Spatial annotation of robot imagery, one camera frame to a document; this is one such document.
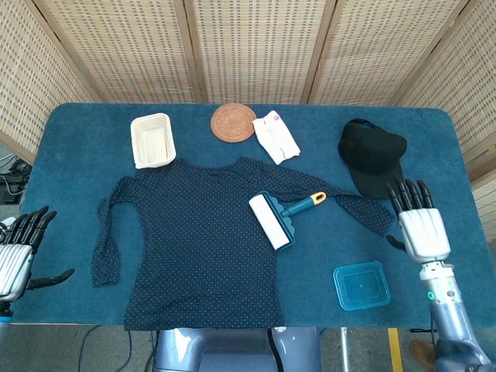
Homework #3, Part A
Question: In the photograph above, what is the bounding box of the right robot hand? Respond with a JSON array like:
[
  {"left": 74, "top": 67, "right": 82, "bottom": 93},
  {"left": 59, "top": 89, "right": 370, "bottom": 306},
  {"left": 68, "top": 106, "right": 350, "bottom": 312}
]
[{"left": 386, "top": 178, "right": 452, "bottom": 265}]

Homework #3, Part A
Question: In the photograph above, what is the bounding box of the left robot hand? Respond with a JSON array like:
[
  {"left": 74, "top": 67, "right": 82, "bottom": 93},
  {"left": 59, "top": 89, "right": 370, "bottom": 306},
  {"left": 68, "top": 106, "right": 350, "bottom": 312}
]
[{"left": 0, "top": 205, "right": 75, "bottom": 302}]

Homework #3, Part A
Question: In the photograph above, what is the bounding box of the teal lint roller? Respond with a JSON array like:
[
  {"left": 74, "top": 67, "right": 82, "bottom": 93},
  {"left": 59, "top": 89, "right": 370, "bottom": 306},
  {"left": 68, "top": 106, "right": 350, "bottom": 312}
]
[{"left": 248, "top": 190, "right": 327, "bottom": 251}]

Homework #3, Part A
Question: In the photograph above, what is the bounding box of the blue plastic container lid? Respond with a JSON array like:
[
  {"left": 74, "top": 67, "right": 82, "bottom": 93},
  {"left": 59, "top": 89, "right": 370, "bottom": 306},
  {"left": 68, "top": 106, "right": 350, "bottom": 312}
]
[{"left": 332, "top": 260, "right": 391, "bottom": 312}]

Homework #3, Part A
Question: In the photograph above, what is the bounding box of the black baseball cap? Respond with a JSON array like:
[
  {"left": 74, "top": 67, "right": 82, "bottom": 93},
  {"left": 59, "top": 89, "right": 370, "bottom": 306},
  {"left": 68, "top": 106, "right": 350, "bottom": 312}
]
[{"left": 337, "top": 118, "right": 408, "bottom": 200}]

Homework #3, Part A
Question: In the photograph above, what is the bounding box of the blue table cloth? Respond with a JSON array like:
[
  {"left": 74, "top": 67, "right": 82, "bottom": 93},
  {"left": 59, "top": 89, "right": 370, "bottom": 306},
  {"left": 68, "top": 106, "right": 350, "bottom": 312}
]
[{"left": 5, "top": 102, "right": 496, "bottom": 332}]

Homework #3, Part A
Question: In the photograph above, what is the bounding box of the white folded cloth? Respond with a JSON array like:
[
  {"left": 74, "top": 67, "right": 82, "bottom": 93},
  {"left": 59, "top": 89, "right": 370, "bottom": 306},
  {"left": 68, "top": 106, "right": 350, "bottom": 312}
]
[{"left": 252, "top": 110, "right": 302, "bottom": 167}]

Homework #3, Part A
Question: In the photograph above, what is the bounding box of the navy polka dot shirt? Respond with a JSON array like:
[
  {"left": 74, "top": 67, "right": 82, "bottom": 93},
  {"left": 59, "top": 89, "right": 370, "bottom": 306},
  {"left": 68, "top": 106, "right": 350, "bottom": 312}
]
[{"left": 91, "top": 156, "right": 396, "bottom": 332}]

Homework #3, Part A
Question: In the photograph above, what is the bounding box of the cream plastic container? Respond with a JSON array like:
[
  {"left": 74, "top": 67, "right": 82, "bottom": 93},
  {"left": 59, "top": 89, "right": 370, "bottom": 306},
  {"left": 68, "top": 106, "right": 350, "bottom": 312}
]
[{"left": 129, "top": 112, "right": 177, "bottom": 171}]

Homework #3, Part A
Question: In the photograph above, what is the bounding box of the round woven rattan coaster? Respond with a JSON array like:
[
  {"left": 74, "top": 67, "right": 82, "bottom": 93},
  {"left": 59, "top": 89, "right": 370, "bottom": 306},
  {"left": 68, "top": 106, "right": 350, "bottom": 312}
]
[{"left": 210, "top": 103, "right": 257, "bottom": 143}]

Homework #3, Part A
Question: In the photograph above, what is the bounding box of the robot torso base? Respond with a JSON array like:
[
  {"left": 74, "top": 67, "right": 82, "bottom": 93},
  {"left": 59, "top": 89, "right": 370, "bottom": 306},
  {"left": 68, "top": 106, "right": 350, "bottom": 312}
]
[{"left": 154, "top": 326, "right": 322, "bottom": 372}]

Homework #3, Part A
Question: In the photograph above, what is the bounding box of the bamboo folding screen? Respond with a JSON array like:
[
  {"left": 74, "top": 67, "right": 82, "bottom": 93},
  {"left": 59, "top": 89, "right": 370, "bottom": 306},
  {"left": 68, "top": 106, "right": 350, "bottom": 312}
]
[{"left": 0, "top": 0, "right": 496, "bottom": 229}]

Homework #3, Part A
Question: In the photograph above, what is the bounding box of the black cables bundle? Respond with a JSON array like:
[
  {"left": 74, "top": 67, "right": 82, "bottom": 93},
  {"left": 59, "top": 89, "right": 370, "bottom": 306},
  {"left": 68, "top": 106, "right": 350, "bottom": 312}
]
[{"left": 0, "top": 153, "right": 34, "bottom": 206}]

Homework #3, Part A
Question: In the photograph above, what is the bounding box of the blue cable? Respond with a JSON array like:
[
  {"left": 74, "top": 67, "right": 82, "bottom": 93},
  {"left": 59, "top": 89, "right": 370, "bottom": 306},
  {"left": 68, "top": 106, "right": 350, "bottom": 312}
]
[{"left": 75, "top": 324, "right": 135, "bottom": 372}]

